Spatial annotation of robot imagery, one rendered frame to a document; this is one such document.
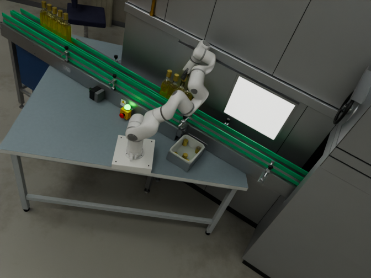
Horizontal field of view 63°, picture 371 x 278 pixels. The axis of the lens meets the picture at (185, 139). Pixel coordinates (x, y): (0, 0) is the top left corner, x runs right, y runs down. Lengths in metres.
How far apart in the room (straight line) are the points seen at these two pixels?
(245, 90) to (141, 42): 0.87
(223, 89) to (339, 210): 1.03
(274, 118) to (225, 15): 0.72
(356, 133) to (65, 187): 2.20
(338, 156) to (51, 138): 1.69
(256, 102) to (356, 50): 0.64
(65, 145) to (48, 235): 0.79
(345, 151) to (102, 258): 1.78
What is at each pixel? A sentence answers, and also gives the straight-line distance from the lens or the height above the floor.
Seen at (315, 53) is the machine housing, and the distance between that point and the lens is 1.92.
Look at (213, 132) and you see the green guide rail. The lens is 2.14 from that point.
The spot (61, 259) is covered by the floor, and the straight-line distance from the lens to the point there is 2.50.
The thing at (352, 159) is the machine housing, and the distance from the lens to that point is 1.74.
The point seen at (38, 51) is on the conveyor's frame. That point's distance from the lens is 2.82.
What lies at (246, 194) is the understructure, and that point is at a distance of 2.64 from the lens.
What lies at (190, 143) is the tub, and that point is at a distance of 2.17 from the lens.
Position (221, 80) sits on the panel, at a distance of 2.12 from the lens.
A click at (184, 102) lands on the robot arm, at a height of 1.30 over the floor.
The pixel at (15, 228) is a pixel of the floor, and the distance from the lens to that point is 2.66.
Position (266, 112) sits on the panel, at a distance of 2.10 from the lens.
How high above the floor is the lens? 2.28
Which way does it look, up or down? 43 degrees down
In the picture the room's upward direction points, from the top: 19 degrees clockwise
